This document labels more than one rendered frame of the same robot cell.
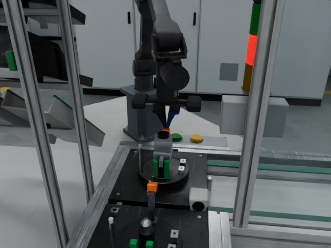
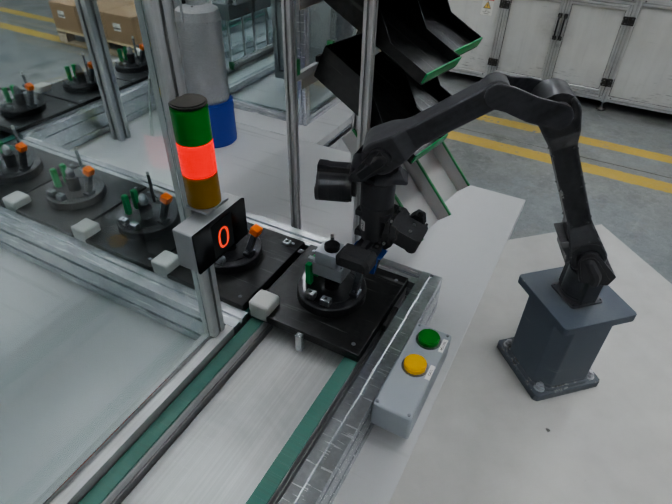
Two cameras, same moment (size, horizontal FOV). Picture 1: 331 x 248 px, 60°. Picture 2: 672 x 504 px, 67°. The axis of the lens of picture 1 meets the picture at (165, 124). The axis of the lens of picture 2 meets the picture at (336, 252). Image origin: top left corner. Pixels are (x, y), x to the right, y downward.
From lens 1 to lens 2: 1.18 m
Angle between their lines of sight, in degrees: 88
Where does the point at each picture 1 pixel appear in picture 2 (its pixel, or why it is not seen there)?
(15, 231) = (348, 224)
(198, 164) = (332, 333)
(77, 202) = not seen: hidden behind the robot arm
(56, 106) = (352, 140)
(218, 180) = (317, 375)
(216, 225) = (225, 310)
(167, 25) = (386, 130)
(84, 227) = (286, 230)
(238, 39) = not seen: outside the picture
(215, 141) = (398, 390)
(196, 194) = (263, 295)
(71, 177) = (422, 261)
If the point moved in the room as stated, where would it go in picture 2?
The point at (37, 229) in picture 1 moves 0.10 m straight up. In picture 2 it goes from (344, 236) to (345, 204)
